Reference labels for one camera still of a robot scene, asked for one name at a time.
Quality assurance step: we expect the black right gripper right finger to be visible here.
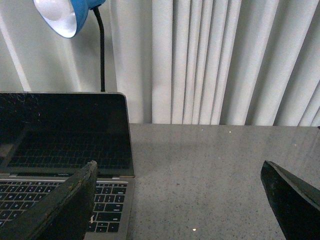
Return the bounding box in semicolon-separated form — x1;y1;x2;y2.
260;161;320;240

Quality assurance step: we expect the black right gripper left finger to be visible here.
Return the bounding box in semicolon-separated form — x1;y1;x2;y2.
0;160;98;240

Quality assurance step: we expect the blue gooseneck desk lamp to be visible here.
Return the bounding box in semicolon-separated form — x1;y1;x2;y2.
33;0;106;92

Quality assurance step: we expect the grey laptop with black keyboard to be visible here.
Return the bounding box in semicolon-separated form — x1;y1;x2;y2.
0;92;135;240

